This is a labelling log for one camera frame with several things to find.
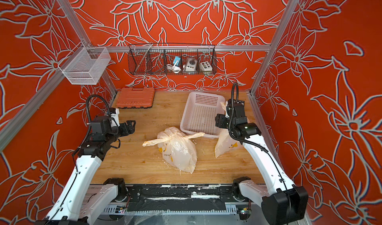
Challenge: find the banana print plastic bag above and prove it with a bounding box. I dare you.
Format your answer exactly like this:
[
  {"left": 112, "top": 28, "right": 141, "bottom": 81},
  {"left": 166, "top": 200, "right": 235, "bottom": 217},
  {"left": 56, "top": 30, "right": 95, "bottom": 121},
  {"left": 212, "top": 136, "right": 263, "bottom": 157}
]
[{"left": 214, "top": 102, "right": 244, "bottom": 158}]

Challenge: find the plain translucent plastic bag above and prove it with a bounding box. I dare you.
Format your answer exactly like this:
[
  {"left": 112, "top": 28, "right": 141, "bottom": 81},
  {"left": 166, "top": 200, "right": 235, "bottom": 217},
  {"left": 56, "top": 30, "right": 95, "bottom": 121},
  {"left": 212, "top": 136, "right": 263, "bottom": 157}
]
[{"left": 142, "top": 127, "right": 205, "bottom": 174}]

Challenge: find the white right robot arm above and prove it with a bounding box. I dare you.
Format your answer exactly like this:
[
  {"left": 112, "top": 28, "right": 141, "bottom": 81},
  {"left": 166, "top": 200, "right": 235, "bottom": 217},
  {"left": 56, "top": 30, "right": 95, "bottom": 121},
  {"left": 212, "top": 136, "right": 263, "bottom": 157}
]
[{"left": 215, "top": 99, "right": 308, "bottom": 225}]

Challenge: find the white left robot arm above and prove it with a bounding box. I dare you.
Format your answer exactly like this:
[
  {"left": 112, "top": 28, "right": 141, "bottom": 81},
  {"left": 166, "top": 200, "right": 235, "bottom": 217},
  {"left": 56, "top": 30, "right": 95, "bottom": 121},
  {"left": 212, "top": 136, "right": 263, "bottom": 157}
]
[{"left": 35, "top": 116, "right": 136, "bottom": 225}]

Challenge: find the pink perforated plastic basket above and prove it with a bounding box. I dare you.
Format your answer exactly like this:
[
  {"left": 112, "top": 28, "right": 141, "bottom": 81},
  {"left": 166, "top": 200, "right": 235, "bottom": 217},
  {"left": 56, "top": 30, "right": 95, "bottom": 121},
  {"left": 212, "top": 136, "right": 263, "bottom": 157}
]
[{"left": 180, "top": 92, "right": 226, "bottom": 139}]

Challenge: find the white button box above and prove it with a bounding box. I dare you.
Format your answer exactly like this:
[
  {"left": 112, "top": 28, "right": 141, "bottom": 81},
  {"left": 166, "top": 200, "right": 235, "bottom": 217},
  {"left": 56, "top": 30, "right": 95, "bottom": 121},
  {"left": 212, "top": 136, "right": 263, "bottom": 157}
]
[{"left": 199, "top": 61, "right": 213, "bottom": 73}]

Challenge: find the white round-dial device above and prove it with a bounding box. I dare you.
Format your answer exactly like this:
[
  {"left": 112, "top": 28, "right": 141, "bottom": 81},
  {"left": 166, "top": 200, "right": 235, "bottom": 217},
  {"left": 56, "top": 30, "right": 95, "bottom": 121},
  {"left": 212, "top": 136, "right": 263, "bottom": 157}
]
[{"left": 184, "top": 57, "right": 198, "bottom": 72}]

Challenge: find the blue white small box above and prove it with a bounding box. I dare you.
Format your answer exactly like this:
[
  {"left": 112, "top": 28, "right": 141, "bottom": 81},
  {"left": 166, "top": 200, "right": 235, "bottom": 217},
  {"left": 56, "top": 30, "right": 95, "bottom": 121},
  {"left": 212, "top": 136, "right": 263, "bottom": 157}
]
[{"left": 173, "top": 56, "right": 181, "bottom": 67}]

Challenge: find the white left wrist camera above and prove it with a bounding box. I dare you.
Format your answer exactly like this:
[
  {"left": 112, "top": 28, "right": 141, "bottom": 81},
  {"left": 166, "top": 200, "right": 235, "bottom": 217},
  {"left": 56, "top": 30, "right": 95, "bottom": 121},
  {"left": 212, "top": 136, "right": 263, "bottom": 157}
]
[{"left": 109, "top": 108, "right": 120, "bottom": 127}]

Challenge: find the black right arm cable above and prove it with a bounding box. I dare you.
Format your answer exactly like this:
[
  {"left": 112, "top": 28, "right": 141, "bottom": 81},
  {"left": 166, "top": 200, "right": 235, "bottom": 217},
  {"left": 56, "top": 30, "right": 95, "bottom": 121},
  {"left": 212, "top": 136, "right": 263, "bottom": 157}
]
[{"left": 227, "top": 82, "right": 291, "bottom": 225}]

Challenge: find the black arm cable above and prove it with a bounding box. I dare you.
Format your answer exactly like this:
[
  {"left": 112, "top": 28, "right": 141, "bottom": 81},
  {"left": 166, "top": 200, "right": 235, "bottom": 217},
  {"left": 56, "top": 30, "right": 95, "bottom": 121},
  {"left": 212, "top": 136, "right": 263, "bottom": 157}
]
[
  {"left": 227, "top": 82, "right": 291, "bottom": 225},
  {"left": 71, "top": 94, "right": 112, "bottom": 157}
]

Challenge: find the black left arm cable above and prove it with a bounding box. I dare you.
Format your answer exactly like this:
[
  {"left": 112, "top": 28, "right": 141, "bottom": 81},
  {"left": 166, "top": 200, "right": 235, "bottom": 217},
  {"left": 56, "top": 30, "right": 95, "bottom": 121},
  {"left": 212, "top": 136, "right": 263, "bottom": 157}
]
[{"left": 71, "top": 94, "right": 112, "bottom": 157}]

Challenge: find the white coiled cable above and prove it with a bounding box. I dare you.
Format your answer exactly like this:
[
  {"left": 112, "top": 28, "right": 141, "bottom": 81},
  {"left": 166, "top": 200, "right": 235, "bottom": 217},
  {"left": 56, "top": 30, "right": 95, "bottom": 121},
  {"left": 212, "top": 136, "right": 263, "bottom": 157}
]
[{"left": 165, "top": 63, "right": 183, "bottom": 74}]

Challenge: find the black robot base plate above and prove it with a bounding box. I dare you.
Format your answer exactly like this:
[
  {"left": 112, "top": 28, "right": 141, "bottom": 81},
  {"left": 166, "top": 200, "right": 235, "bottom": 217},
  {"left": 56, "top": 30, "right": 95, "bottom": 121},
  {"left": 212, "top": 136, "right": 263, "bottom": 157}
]
[{"left": 99, "top": 183, "right": 260, "bottom": 217}]

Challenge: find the black wire wall basket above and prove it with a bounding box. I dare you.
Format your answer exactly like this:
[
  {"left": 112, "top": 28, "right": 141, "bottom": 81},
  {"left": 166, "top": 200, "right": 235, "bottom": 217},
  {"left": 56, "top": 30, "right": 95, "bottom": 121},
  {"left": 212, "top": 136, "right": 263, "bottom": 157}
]
[{"left": 127, "top": 43, "right": 217, "bottom": 76}]

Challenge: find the white mesh wall basket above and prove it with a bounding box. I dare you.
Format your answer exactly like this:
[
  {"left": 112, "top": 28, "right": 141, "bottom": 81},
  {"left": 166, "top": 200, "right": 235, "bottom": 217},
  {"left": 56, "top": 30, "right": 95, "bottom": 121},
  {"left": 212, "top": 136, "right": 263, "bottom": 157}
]
[{"left": 57, "top": 41, "right": 111, "bottom": 85}]

